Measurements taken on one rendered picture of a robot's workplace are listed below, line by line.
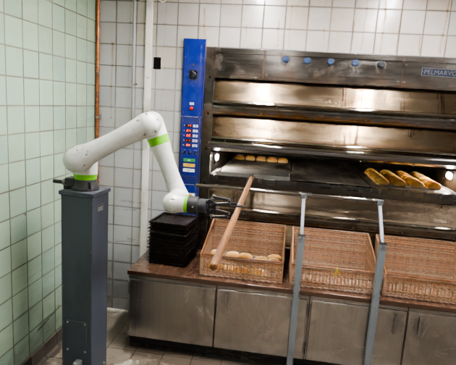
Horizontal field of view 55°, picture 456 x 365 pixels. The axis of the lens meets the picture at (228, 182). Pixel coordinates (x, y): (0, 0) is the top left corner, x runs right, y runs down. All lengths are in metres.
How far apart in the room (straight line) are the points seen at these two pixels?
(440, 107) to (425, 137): 0.22
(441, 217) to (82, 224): 2.42
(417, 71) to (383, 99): 0.28
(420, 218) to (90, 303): 2.28
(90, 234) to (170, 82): 1.36
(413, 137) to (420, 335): 1.31
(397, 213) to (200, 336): 1.63
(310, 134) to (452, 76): 1.01
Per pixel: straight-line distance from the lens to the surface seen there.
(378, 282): 2.88
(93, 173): 2.51
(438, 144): 3.39
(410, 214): 3.43
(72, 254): 2.61
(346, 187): 3.31
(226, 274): 2.98
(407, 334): 3.12
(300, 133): 3.24
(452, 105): 3.40
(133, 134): 2.26
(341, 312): 3.00
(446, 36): 3.41
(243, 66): 3.28
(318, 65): 3.26
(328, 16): 3.29
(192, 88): 3.29
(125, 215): 3.58
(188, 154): 3.31
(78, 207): 2.52
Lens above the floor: 1.72
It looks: 10 degrees down
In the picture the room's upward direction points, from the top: 4 degrees clockwise
